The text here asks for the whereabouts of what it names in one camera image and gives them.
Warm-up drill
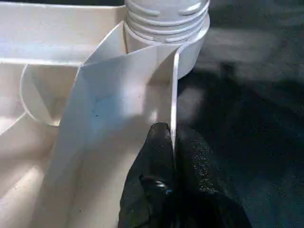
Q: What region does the white plastic table leg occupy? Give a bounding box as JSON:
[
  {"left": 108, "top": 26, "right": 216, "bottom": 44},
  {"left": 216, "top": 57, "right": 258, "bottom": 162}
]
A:
[{"left": 124, "top": 0, "right": 210, "bottom": 46}]

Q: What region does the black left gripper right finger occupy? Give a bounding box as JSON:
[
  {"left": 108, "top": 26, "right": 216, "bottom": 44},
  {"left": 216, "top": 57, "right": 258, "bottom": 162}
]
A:
[{"left": 174, "top": 125, "right": 252, "bottom": 228}]

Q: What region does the white plastic table top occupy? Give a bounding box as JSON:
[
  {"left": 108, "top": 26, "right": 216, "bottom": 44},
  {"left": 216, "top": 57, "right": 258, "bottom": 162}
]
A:
[{"left": 0, "top": 0, "right": 210, "bottom": 228}]

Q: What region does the black work mat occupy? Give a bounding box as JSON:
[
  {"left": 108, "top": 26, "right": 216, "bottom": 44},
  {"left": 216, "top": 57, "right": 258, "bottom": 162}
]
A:
[{"left": 0, "top": 0, "right": 304, "bottom": 228}]

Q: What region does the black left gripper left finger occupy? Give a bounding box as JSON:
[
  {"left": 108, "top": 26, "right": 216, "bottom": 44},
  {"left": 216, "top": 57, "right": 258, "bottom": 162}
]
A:
[{"left": 118, "top": 122, "right": 179, "bottom": 228}]

